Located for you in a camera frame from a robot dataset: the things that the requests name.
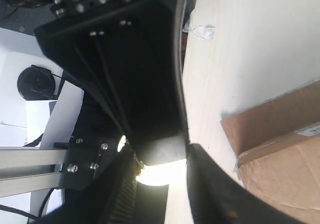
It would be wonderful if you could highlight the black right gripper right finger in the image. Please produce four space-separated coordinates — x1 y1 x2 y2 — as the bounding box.
186 144 300 224

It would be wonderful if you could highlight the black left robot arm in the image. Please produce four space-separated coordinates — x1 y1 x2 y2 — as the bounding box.
35 0 190 165

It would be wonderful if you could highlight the aluminium frame rail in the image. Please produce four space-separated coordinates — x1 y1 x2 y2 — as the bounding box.
0 147 67 197

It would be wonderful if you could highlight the brown cardboard box with slot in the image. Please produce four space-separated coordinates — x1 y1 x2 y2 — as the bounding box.
221 81 320 223

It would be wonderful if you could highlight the black round cap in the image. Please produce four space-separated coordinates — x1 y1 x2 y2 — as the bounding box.
17 65 57 101

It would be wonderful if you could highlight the white barcode label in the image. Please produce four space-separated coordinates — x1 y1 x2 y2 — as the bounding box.
295 123 320 137

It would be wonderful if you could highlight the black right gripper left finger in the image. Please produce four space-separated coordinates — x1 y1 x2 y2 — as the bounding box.
62 145 138 223

